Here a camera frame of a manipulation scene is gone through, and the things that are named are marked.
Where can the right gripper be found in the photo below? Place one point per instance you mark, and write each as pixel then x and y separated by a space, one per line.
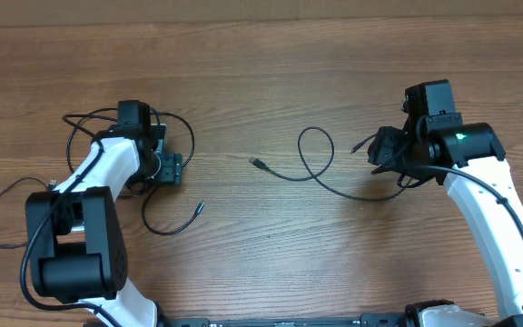
pixel 382 153

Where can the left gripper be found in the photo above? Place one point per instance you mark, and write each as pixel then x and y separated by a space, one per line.
pixel 172 168

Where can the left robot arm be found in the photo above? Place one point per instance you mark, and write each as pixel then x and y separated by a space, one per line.
pixel 76 256

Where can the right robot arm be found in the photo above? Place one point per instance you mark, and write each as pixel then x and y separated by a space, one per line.
pixel 469 161

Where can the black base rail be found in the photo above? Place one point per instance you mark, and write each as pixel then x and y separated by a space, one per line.
pixel 365 320

